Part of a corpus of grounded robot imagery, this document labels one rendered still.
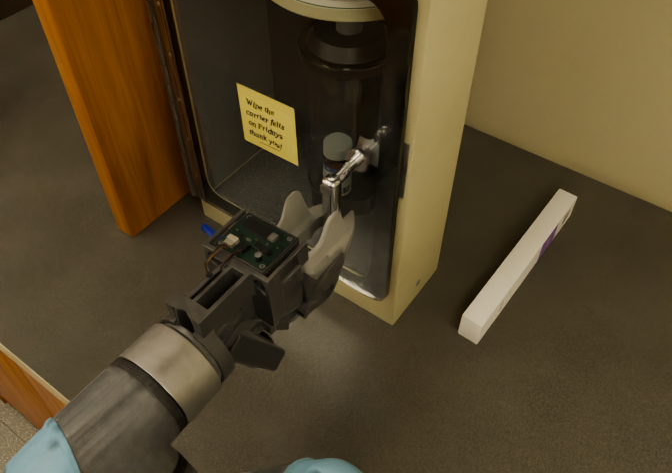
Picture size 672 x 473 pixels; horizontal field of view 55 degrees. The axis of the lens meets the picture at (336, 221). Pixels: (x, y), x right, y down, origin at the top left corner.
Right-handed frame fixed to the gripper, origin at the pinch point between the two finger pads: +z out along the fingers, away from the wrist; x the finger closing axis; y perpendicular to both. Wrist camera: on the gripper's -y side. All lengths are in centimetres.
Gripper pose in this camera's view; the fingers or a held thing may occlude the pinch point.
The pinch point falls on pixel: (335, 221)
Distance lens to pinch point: 64.7
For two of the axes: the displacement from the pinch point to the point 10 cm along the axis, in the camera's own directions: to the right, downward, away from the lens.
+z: 5.8, -6.0, 5.5
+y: -0.2, -6.9, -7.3
